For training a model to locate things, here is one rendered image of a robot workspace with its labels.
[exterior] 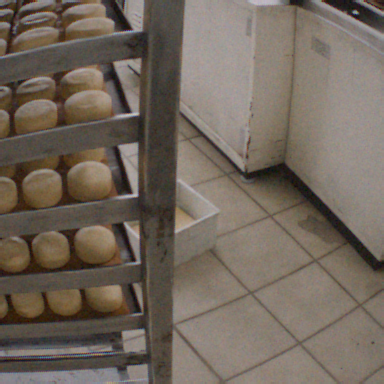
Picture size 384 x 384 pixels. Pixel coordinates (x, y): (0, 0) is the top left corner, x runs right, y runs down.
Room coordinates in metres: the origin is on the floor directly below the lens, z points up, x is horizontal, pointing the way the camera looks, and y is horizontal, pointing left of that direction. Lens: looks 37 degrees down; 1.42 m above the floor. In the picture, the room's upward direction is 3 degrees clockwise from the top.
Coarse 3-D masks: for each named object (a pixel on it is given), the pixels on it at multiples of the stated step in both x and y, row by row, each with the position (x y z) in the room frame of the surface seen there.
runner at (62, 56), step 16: (128, 32) 0.46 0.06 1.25; (32, 48) 0.43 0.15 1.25; (48, 48) 0.44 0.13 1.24; (64, 48) 0.44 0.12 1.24; (80, 48) 0.45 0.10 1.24; (96, 48) 0.45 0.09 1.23; (112, 48) 0.46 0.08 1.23; (128, 48) 0.46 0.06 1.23; (0, 64) 0.42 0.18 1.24; (16, 64) 0.43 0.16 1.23; (32, 64) 0.43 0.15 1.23; (48, 64) 0.44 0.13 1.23; (64, 64) 0.44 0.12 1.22; (80, 64) 0.45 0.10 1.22; (96, 64) 0.45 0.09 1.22; (0, 80) 0.42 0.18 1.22; (16, 80) 0.43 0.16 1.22
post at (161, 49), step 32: (160, 0) 0.44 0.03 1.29; (160, 32) 0.44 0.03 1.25; (160, 64) 0.44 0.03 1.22; (160, 96) 0.44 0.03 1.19; (160, 128) 0.44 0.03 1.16; (160, 160) 0.44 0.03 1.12; (160, 192) 0.44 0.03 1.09; (160, 224) 0.44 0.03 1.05; (160, 256) 0.44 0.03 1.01; (160, 288) 0.44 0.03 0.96; (160, 320) 0.44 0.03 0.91; (160, 352) 0.44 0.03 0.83
